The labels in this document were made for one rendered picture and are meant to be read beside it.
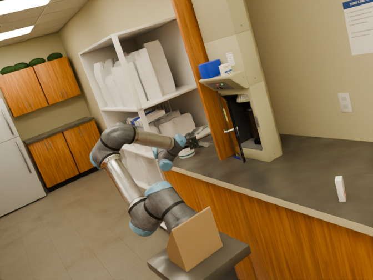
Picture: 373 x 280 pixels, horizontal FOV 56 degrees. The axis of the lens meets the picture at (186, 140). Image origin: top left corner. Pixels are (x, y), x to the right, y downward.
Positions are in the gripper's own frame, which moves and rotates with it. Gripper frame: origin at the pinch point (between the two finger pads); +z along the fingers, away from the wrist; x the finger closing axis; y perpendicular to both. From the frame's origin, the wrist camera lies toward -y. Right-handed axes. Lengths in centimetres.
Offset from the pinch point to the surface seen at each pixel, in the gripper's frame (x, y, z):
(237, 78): 28.2, 9.8, 23.3
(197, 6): 72, -18, 16
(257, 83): 21.0, 4.0, 34.7
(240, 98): 14.1, -6.0, 24.8
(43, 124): -10, -467, -265
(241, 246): -26, 81, -6
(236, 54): 40.5, 3.9, 27.4
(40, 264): -121, -145, -208
